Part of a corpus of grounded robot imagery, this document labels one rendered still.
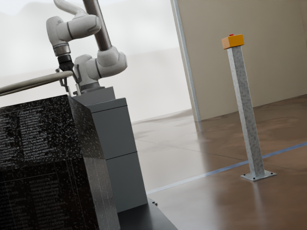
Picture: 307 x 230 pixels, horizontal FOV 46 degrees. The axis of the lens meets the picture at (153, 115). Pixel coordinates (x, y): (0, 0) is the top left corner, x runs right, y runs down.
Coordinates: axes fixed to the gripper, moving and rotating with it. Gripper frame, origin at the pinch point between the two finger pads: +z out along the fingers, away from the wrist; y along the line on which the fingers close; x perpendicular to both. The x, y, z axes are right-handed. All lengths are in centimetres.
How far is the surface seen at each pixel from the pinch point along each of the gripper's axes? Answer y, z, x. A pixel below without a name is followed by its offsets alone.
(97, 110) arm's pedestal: -24, 16, -42
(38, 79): 21.3, -8.8, 24.1
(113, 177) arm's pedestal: -22, 64, -42
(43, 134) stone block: 31, 15, 53
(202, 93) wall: -369, 59, -414
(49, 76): 15.8, -9.0, 23.0
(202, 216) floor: -51, 93, 14
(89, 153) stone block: 18, 26, 63
